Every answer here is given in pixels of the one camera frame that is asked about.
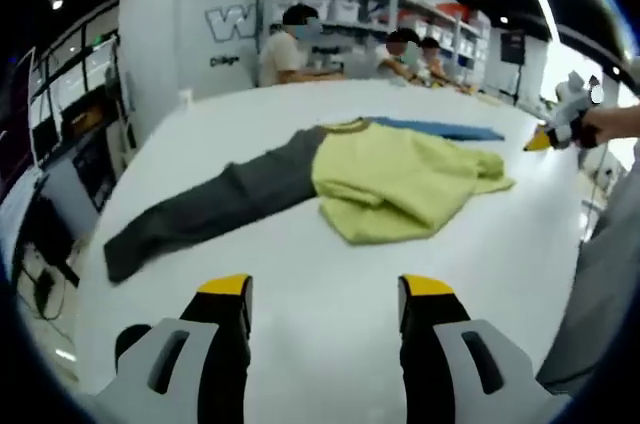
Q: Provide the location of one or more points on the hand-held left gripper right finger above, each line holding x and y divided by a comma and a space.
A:
465, 374

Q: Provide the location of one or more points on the yellow-green garment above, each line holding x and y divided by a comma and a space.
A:
390, 169

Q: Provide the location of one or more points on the dark grey cloth garment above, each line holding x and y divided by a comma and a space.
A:
225, 199

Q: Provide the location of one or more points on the row of white storage bins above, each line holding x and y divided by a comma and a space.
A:
340, 9

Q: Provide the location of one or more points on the small white cup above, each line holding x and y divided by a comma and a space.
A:
186, 96

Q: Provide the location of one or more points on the grey chair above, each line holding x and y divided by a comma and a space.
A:
600, 294

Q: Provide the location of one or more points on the person's right hand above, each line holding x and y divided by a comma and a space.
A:
600, 124

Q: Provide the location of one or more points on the blue cloth garment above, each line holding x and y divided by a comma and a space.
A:
450, 130

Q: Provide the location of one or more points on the grey metal shelf rack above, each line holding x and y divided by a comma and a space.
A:
380, 9

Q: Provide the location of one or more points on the black cabinet appliance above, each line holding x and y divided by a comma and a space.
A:
90, 154

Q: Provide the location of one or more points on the black sign board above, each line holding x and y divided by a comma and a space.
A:
512, 46

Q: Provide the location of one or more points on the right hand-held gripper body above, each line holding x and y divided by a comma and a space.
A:
570, 109

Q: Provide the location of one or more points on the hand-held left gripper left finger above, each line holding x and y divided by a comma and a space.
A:
170, 374

